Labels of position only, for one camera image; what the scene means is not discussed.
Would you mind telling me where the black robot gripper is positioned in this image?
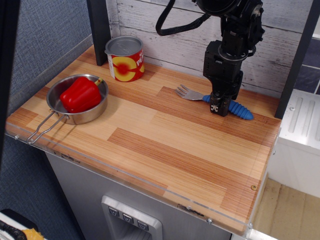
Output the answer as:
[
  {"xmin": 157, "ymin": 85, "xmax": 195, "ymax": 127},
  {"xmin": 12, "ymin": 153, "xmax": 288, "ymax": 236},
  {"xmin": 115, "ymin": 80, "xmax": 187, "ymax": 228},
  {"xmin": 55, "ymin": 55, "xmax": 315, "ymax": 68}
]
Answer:
[{"xmin": 203, "ymin": 40, "xmax": 243, "ymax": 117}]

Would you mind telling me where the blue handled metal fork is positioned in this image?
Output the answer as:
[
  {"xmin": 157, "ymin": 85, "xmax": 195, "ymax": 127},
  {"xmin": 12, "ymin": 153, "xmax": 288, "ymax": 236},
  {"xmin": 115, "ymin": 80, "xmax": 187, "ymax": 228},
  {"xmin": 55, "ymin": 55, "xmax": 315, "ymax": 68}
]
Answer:
[{"xmin": 175, "ymin": 84, "xmax": 254, "ymax": 120}]

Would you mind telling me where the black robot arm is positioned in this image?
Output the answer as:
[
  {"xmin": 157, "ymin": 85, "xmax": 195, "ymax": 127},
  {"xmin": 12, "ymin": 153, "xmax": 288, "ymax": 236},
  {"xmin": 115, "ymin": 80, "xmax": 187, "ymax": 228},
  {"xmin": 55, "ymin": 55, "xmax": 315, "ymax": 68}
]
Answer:
[{"xmin": 196, "ymin": 0, "xmax": 265, "ymax": 117}]

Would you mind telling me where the grey cabinet with dispenser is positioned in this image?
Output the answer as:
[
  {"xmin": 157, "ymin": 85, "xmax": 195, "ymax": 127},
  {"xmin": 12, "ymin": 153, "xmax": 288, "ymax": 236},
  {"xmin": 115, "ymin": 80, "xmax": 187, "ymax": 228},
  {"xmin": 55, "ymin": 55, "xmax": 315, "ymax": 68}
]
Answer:
[{"xmin": 47, "ymin": 153, "xmax": 232, "ymax": 240}]

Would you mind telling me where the white appliance at right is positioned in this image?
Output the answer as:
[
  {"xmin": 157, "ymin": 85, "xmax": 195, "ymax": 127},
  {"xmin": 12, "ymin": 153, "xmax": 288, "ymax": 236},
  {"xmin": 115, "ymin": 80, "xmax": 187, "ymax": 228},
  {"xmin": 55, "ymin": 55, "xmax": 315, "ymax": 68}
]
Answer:
[{"xmin": 266, "ymin": 89, "xmax": 320, "ymax": 197}]

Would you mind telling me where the red yellow tin can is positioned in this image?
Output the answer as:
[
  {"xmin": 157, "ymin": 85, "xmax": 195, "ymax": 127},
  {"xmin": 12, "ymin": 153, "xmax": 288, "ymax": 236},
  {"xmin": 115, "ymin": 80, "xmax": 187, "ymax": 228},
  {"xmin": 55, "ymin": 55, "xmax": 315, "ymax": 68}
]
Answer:
[{"xmin": 104, "ymin": 35, "xmax": 145, "ymax": 82}]

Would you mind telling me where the red bell pepper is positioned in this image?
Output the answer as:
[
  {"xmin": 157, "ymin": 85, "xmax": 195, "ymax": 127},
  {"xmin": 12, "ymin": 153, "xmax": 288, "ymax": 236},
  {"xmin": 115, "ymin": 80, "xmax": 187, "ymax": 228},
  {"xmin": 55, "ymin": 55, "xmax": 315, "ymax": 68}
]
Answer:
[{"xmin": 59, "ymin": 76, "xmax": 103, "ymax": 113}]

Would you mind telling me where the dark right frame post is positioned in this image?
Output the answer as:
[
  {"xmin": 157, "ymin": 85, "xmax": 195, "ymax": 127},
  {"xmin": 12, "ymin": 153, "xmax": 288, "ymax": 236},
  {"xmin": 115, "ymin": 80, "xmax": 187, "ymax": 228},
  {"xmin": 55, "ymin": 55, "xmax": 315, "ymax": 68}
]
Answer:
[{"xmin": 274, "ymin": 0, "xmax": 320, "ymax": 119}]

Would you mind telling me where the dark frame post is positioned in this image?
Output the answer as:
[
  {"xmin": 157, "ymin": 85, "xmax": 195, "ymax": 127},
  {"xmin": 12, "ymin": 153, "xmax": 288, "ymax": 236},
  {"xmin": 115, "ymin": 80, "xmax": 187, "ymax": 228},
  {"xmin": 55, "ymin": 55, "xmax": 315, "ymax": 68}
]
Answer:
[
  {"xmin": 274, "ymin": 0, "xmax": 320, "ymax": 119},
  {"xmin": 86, "ymin": 0, "xmax": 111, "ymax": 66}
]

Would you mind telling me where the black braided cable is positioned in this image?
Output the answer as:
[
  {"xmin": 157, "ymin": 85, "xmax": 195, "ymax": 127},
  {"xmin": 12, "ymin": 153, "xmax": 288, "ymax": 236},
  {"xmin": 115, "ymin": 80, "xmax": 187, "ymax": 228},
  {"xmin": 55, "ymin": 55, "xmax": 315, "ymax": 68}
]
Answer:
[{"xmin": 155, "ymin": 0, "xmax": 212, "ymax": 37}]

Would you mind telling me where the dark left frame post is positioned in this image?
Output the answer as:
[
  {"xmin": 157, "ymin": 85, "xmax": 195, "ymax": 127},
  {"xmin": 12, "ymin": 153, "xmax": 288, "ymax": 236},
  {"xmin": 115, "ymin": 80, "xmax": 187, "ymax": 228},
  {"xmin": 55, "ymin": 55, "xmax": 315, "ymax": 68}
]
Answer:
[{"xmin": 86, "ymin": 0, "xmax": 111, "ymax": 66}]

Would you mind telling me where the black yellow cable bundle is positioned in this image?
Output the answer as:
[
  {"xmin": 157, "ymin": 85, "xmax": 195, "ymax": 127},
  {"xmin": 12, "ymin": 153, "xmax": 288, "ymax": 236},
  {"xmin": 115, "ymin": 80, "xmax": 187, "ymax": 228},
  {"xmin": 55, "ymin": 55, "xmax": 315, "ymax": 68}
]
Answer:
[{"xmin": 0, "ymin": 208, "xmax": 46, "ymax": 240}]

